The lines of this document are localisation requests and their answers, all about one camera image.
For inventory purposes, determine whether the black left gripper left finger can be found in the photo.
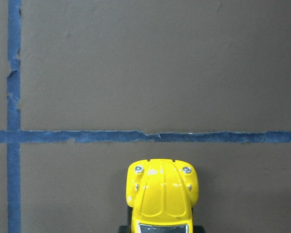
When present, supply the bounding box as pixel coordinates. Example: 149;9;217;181
118;225;129;233

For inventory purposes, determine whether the brown paper table cover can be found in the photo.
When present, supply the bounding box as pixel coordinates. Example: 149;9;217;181
0;0;291;233

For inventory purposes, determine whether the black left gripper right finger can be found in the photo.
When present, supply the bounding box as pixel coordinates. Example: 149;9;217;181
195;225;206;233

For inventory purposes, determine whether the yellow beetle toy car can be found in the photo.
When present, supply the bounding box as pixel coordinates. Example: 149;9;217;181
126;159;199;233

